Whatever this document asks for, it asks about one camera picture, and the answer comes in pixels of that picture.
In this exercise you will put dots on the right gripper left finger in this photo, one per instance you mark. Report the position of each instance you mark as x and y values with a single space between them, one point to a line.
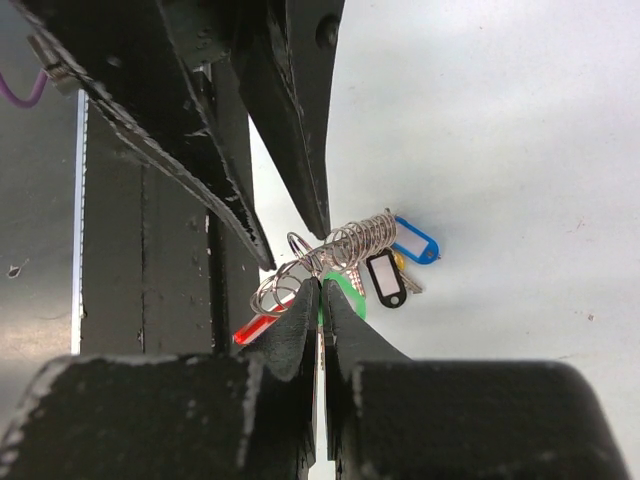
194 416

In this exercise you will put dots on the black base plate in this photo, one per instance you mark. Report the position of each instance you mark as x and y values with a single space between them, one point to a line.
154 271

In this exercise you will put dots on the metal key organizer red handle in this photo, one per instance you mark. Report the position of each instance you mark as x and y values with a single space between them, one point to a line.
337 258

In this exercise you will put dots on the blue key tag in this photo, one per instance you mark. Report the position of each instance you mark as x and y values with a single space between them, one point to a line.
414 243

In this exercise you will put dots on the silver key on organizer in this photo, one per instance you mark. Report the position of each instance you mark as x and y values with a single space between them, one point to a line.
410 284

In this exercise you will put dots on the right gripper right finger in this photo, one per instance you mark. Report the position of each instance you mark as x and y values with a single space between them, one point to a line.
391 417

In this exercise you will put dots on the black key tag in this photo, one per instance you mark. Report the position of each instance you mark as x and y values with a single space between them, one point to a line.
385 275

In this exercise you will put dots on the yellow tag on organizer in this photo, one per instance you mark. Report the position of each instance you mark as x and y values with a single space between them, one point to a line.
399 260

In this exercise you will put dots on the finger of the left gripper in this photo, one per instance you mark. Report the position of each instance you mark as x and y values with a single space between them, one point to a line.
123 56
284 55

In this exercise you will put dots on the key with green tag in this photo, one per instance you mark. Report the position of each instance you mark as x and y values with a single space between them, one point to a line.
345 295

